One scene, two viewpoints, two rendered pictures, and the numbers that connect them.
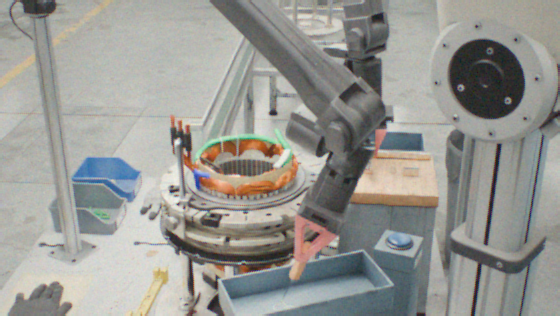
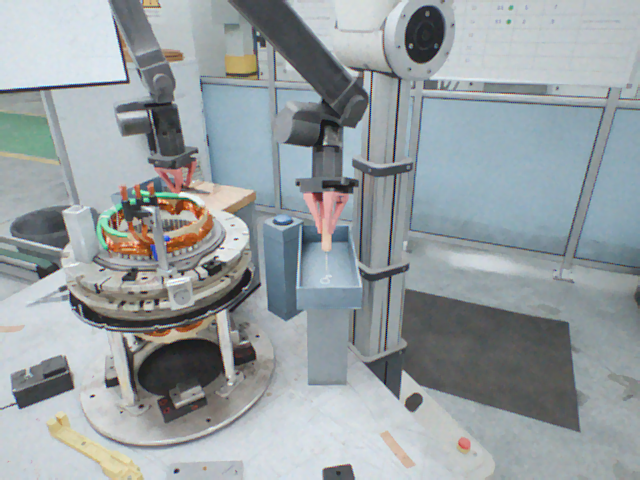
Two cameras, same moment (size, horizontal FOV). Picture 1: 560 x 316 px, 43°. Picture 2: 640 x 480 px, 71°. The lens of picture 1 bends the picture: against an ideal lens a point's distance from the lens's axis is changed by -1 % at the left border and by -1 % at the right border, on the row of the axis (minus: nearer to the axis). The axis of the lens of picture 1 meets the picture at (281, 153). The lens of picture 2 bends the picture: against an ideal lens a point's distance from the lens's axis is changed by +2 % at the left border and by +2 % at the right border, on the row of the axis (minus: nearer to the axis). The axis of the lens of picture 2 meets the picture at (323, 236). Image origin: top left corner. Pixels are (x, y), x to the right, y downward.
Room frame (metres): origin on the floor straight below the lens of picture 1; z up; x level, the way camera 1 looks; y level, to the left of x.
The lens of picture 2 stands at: (0.68, 0.67, 1.46)
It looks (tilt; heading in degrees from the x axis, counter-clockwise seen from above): 26 degrees down; 288
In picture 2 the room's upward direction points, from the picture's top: straight up
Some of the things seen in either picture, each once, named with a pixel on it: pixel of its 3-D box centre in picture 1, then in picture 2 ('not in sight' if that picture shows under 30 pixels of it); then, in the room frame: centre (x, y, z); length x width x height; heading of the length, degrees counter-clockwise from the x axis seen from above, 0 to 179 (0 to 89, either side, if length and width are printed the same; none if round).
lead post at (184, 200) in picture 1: (183, 173); (161, 241); (1.11, 0.17, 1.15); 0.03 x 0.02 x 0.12; 169
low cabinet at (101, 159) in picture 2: not in sight; (133, 147); (3.03, -1.99, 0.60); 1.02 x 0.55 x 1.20; 175
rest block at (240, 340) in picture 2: not in sight; (236, 332); (1.11, -0.01, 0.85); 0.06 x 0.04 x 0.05; 133
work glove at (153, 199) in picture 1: (166, 195); not in sight; (1.70, 0.31, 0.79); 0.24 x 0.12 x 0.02; 175
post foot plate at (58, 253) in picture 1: (73, 250); not in sight; (1.44, 0.50, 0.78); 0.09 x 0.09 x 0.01; 60
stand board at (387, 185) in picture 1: (387, 176); (200, 201); (1.29, -0.21, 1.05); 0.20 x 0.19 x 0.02; 173
